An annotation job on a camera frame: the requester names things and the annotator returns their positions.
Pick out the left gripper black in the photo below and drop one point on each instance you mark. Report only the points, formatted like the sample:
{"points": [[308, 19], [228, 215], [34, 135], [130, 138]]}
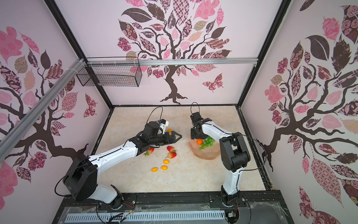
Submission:
{"points": [[172, 138]]}

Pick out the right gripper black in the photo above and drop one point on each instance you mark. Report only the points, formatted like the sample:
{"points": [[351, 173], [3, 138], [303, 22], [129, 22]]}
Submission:
{"points": [[194, 134]]}

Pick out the green grape bunch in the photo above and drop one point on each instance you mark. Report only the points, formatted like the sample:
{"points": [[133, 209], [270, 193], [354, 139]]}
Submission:
{"points": [[208, 142]]}

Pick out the pink petal-shaped fruit bowl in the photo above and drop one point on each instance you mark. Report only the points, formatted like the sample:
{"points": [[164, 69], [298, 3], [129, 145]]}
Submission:
{"points": [[208, 153]]}

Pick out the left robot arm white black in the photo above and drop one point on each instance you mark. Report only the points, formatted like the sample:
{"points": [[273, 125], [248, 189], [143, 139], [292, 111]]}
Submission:
{"points": [[81, 179]]}

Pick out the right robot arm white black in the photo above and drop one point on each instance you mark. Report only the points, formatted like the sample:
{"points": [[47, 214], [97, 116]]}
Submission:
{"points": [[234, 154]]}

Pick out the strawberry centre upper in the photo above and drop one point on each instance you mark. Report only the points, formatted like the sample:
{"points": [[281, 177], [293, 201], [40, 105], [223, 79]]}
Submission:
{"points": [[171, 149]]}

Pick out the strawberry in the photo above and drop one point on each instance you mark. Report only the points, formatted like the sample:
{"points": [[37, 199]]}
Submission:
{"points": [[171, 149], [172, 155]]}

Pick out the strawberry centre lower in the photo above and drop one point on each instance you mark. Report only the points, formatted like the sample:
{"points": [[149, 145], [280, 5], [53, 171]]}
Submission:
{"points": [[172, 155]]}

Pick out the strawberry lone left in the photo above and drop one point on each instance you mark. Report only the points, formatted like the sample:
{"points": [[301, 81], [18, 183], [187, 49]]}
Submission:
{"points": [[149, 151]]}

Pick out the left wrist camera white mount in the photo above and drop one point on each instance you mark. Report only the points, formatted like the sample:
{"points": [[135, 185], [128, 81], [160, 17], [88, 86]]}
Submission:
{"points": [[163, 124]]}

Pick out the black wire basket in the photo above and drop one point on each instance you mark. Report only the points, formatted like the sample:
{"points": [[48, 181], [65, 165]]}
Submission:
{"points": [[111, 72]]}

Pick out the aluminium rail back wall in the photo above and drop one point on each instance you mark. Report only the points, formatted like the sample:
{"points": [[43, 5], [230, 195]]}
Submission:
{"points": [[241, 60]]}

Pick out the aluminium rail wall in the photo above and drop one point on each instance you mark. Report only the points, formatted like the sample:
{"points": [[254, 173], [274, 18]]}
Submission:
{"points": [[241, 60], [11, 139]]}

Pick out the black base frame rail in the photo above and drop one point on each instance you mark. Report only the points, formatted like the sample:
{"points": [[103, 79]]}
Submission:
{"points": [[253, 207]]}

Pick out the white slotted cable duct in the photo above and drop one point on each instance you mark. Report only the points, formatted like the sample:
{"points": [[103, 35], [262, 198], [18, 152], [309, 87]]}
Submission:
{"points": [[142, 217]]}

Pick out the aluminium rail left wall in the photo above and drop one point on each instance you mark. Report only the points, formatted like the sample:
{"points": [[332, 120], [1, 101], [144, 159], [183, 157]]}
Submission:
{"points": [[11, 139]]}

